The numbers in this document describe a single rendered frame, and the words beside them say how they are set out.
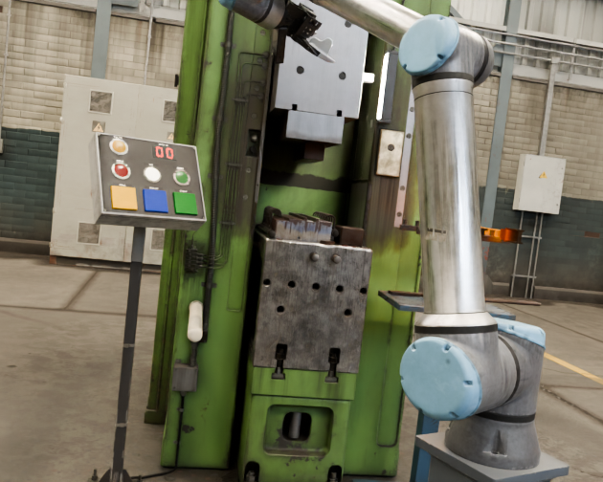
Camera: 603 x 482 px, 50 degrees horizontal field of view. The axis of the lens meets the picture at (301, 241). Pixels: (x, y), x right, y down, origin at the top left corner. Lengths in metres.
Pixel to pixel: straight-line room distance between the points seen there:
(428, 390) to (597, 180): 8.96
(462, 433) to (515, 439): 0.10
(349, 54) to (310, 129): 0.29
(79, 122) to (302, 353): 5.71
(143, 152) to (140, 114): 5.46
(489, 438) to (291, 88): 1.41
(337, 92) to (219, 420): 1.29
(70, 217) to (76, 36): 2.19
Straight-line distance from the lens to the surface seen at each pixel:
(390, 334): 2.60
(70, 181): 7.67
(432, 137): 1.23
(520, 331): 1.33
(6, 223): 8.47
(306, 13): 1.84
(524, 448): 1.39
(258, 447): 2.42
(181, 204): 2.11
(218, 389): 2.54
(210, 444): 2.61
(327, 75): 2.35
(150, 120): 7.60
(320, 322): 2.31
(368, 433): 2.68
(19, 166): 8.42
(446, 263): 1.20
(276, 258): 2.25
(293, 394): 2.36
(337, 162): 2.82
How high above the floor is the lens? 1.08
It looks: 4 degrees down
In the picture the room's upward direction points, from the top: 6 degrees clockwise
